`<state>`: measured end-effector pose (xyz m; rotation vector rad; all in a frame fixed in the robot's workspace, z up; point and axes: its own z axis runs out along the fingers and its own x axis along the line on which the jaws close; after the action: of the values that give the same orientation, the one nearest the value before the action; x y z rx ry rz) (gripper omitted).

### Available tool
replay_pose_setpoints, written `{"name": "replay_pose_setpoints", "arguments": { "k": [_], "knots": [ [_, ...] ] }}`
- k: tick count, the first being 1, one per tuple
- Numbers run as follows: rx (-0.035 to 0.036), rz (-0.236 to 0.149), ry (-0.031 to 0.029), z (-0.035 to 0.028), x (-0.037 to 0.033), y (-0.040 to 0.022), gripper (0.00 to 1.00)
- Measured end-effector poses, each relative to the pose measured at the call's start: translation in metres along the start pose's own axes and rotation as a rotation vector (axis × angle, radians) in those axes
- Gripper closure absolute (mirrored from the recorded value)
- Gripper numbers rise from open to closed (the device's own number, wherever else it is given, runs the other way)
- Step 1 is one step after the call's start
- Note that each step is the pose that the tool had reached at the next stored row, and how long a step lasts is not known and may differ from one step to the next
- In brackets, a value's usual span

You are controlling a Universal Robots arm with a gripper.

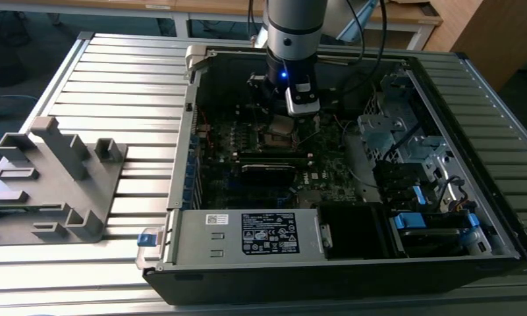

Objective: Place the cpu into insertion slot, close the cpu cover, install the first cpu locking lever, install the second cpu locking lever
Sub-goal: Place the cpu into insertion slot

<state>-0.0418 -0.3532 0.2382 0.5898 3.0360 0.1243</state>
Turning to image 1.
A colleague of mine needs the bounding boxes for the green motherboard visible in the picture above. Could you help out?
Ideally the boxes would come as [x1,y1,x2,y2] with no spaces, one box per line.
[197,104,382,211]

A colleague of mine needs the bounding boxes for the black data cable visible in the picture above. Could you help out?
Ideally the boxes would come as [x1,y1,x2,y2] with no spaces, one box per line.
[381,124,424,159]

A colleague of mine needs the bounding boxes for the silver CPU plate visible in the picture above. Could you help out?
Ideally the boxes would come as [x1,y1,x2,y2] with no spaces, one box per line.
[269,115,298,136]

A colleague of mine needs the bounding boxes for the thin red white wires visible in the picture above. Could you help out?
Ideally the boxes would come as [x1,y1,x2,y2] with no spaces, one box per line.
[338,118,362,148]

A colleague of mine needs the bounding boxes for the silver power supply unit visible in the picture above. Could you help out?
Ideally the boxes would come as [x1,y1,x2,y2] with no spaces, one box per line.
[157,207,328,265]

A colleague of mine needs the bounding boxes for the metal drive cage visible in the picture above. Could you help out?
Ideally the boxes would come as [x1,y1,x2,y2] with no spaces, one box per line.
[357,72,452,185]

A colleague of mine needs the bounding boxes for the green RAM stick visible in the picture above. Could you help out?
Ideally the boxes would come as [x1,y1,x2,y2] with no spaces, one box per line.
[0,203,66,213]

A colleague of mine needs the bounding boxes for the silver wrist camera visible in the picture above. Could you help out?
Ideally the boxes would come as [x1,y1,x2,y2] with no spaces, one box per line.
[285,82,324,117]

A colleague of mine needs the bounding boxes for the blue floor cable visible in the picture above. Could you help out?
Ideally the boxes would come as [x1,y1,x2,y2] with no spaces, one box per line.
[0,93,42,105]

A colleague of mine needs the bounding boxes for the grey flat cable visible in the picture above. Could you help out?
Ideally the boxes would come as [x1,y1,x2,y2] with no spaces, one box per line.
[344,133,382,202]

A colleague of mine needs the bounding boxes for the CPU socket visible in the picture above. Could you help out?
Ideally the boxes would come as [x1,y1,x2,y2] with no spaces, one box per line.
[255,130,305,153]

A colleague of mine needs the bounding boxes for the blue case latch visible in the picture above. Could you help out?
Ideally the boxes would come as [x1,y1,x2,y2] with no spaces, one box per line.
[134,226,167,270]

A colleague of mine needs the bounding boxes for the grey plastic parts rack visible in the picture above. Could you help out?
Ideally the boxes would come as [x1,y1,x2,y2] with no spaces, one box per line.
[0,115,130,246]

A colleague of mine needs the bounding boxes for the black RAM slot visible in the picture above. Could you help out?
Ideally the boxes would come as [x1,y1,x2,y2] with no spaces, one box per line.
[238,157,314,167]
[238,150,313,159]

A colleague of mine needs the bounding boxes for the black open PC case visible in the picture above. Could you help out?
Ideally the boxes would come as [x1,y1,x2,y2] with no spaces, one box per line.
[141,45,527,306]

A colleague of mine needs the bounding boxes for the beige case release handle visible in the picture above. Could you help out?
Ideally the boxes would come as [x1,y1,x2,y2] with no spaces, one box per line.
[185,45,213,80]

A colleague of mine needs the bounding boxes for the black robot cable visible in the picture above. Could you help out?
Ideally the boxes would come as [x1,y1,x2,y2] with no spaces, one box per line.
[318,0,368,66]
[329,0,388,98]

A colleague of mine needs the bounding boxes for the brown chipset heatsink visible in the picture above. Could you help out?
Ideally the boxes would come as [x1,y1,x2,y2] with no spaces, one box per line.
[298,190,326,204]

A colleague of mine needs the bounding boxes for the black graphics card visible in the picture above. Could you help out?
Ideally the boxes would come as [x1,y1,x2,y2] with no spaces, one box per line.
[239,163,298,194]

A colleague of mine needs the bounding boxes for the black office chair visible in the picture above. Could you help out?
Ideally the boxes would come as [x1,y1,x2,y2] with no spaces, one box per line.
[0,9,39,89]

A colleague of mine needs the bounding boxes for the wooden cabinet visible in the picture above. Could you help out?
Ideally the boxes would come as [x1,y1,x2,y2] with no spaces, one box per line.
[424,0,527,90]

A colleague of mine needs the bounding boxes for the pale blue teach pendant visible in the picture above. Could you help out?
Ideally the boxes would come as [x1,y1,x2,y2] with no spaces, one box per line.
[321,0,382,44]

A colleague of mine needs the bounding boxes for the wooden desk white frame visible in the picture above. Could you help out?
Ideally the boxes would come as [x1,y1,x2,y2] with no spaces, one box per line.
[0,0,444,51]

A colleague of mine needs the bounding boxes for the hard disk blue carrier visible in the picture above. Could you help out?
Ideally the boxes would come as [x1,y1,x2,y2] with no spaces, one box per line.
[389,211,482,259]

